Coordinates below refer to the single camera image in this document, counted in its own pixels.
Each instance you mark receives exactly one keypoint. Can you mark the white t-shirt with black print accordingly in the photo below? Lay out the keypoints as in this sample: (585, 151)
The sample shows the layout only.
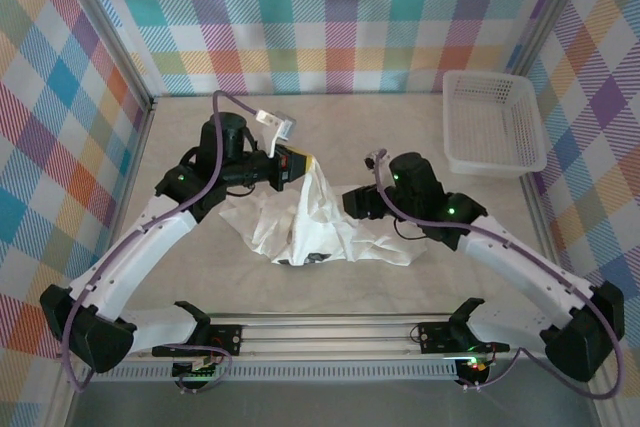
(310, 227)

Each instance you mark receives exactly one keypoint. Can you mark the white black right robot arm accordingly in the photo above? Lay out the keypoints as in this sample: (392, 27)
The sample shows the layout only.
(525, 267)

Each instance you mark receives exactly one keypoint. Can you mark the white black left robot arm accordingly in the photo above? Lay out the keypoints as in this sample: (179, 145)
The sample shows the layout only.
(135, 247)

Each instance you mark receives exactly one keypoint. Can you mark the white plastic mesh basket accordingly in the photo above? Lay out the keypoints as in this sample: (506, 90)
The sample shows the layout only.
(452, 112)

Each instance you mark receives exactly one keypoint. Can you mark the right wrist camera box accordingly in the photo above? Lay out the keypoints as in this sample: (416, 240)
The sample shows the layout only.
(371, 161)

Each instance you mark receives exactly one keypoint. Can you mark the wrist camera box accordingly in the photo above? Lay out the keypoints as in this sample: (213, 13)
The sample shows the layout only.
(282, 124)
(371, 161)

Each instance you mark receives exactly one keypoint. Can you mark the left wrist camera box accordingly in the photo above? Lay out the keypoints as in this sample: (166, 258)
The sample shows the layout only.
(282, 124)

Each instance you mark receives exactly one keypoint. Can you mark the aluminium frame post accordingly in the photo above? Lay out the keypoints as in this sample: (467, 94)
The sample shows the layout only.
(547, 12)
(107, 22)

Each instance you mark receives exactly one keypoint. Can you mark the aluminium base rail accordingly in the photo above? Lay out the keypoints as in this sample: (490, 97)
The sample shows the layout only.
(325, 334)

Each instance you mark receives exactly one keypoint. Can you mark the aluminium frame leg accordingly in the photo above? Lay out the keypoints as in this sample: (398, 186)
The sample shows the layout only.
(60, 402)
(597, 407)

